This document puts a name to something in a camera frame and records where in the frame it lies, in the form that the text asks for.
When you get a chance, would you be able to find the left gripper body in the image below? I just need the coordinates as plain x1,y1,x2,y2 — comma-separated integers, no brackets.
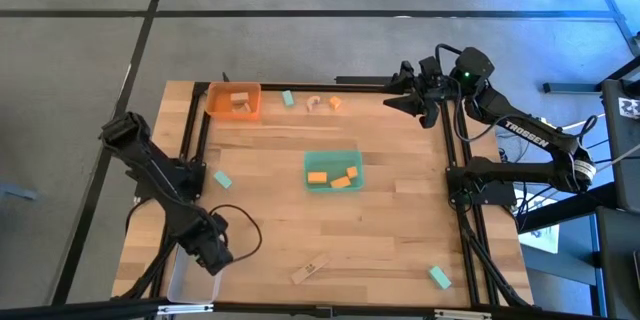
174,212,235,277

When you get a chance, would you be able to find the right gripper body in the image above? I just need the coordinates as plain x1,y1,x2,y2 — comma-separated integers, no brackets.
399,56,459,129

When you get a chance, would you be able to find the clear plastic bin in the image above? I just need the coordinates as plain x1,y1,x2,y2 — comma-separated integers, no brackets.
166,239,225,305

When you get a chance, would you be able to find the teal plastic bin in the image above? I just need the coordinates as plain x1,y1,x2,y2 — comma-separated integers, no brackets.
302,149,366,194

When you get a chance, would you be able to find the printed natural wooden plank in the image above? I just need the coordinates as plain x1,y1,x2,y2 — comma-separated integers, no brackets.
289,252,331,286

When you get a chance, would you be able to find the orange plastic bin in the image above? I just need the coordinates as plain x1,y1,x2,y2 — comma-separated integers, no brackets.
204,81,263,123

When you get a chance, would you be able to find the black overhead beam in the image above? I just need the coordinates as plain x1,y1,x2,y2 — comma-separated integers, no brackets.
0,297,640,320

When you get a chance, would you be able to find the black diagonal beam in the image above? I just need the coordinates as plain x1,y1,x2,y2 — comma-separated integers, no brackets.
517,182,616,234

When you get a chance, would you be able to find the printed white paper sheet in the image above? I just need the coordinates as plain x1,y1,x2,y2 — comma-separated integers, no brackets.
519,194,561,255

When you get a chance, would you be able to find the black white fiducial tag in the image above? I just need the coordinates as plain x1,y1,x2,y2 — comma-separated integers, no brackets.
617,96,640,120

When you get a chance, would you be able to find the black case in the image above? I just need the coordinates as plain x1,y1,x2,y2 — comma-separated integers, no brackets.
599,78,640,211
594,207,640,319

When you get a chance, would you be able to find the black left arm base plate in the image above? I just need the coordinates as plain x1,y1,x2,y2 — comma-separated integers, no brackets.
127,159,207,200

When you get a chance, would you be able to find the silver metal bracket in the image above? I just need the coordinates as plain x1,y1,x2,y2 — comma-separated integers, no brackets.
157,302,215,317
433,308,494,320

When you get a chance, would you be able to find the black aluminium table frame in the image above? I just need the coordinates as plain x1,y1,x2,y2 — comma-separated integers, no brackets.
119,81,534,311

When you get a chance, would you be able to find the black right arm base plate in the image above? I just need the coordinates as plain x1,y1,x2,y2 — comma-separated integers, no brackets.
446,165,516,207

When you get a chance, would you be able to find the blue metal frame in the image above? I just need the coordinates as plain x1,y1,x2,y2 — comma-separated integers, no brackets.
542,0,640,95

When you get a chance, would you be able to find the yellow floor cable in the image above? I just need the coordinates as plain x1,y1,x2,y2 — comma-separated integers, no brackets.
559,112,607,135

